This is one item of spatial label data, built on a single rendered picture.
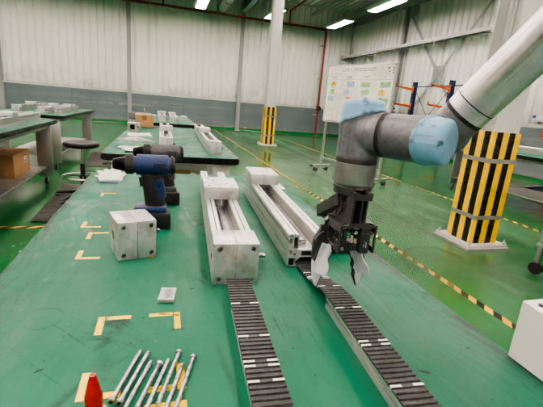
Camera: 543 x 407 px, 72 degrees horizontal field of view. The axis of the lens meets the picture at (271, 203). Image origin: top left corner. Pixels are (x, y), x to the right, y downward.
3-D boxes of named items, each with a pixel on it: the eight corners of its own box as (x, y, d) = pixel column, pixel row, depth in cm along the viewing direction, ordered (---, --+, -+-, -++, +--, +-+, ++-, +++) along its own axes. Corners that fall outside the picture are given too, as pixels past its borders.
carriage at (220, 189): (237, 207, 121) (239, 187, 120) (203, 207, 119) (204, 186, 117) (232, 195, 136) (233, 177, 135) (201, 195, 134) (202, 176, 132)
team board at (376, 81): (309, 170, 729) (320, 64, 680) (327, 169, 758) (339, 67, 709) (369, 187, 612) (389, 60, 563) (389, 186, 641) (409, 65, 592)
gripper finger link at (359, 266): (364, 295, 73) (355, 254, 70) (351, 282, 78) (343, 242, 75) (379, 291, 73) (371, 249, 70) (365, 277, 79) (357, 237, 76)
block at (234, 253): (267, 283, 85) (271, 244, 82) (212, 284, 82) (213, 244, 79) (260, 266, 93) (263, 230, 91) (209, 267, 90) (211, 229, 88)
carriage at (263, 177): (277, 191, 149) (279, 174, 147) (250, 190, 147) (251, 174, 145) (269, 182, 164) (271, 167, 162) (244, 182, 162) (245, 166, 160)
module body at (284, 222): (323, 266, 97) (327, 234, 95) (286, 266, 94) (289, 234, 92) (264, 192, 172) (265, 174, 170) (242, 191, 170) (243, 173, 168)
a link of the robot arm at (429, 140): (470, 116, 61) (406, 111, 68) (446, 117, 53) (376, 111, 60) (460, 164, 64) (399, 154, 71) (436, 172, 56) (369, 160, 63)
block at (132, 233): (166, 254, 95) (166, 218, 93) (118, 262, 89) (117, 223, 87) (153, 241, 103) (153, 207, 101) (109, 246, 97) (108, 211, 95)
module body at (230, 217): (250, 266, 92) (253, 233, 90) (209, 267, 90) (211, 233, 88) (222, 190, 168) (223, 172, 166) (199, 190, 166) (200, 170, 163)
